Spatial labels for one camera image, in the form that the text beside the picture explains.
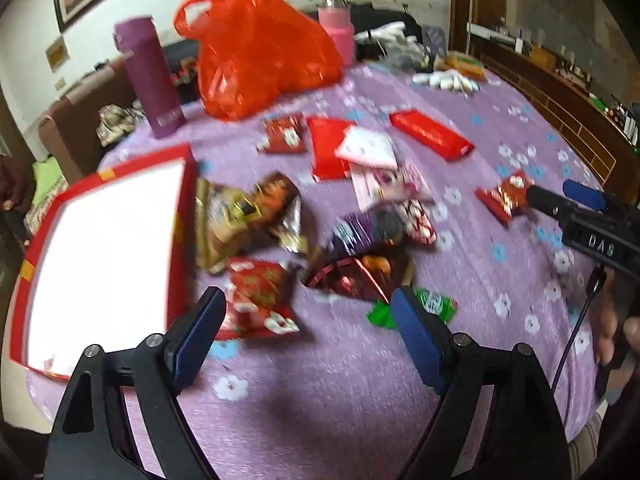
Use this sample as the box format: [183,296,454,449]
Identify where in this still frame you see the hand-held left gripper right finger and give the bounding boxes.
[390,286,571,480]

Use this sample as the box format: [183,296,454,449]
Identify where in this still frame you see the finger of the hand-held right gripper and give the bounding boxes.
[562,179,608,211]
[525,185,577,222]

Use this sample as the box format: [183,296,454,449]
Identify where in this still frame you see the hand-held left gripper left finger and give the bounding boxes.
[45,286,227,480]

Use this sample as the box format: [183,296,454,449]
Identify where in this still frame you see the small red rabbit-print snack packet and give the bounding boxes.
[475,170,538,224]
[256,113,307,156]
[216,257,302,342]

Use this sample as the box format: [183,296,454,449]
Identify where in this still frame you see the red gift box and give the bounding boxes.
[10,144,199,381]

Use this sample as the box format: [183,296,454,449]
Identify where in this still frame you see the pink snack packet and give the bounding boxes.
[350,160,434,212]

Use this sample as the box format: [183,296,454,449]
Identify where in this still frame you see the brown foil snack packet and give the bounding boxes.
[250,172,315,257]

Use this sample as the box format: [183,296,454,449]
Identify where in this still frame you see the person's right hand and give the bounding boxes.
[589,270,640,367]

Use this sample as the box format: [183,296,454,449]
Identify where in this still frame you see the green snack packet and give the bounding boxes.
[367,287,459,331]

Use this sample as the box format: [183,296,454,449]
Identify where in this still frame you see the wooden sideboard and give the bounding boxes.
[467,22,640,196]

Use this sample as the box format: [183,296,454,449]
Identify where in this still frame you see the purple floral tablecloth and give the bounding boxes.
[25,65,608,480]

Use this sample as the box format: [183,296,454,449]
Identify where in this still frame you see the dark red foil packet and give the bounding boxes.
[302,254,416,304]

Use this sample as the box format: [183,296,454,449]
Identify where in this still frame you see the gold snack packet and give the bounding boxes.
[194,179,273,275]

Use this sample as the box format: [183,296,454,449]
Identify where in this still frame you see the red and white candy packet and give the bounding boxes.
[402,199,437,246]

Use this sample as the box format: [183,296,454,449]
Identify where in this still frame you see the purple snack packet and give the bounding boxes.
[327,207,407,262]

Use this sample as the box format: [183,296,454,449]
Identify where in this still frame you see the assorted small bottles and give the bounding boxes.
[492,22,640,147]

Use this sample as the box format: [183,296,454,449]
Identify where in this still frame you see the wide red flat packet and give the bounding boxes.
[389,109,475,162]

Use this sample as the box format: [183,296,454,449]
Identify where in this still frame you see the white cotton gloves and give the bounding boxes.
[412,70,482,94]

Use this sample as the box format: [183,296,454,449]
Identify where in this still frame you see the yellow snack boxes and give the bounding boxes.
[434,54,487,80]

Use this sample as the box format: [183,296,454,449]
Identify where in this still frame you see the white pink-edged snack packet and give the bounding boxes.
[333,125,400,171]

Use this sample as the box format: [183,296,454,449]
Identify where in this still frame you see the beige ribbed garment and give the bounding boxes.
[569,410,607,480]

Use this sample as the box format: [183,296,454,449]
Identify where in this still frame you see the grey patterned cloth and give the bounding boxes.
[382,25,448,72]

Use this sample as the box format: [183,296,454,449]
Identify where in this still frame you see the narrow red flat packet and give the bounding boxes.
[306,117,357,182]

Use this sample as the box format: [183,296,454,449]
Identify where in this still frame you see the green cloth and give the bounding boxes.
[31,157,70,208]

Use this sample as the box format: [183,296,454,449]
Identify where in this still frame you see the floral crumpled cloth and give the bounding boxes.
[96,104,147,147]

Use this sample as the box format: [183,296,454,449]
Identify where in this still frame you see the black bag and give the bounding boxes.
[350,6,421,61]

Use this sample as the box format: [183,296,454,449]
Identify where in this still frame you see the brown sofa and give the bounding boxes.
[39,55,201,186]

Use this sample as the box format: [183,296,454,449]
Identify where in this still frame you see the purple thermos bottle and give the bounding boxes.
[114,16,187,140]

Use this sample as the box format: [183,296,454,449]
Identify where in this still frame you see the pink bottle with knitted sleeve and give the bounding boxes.
[318,0,357,67]

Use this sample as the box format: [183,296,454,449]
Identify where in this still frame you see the red plastic bag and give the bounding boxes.
[173,0,345,122]

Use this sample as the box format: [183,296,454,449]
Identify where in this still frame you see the black cable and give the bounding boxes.
[550,266,603,387]

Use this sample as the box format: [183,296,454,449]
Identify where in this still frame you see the small yellow wall sign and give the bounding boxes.
[46,36,70,72]

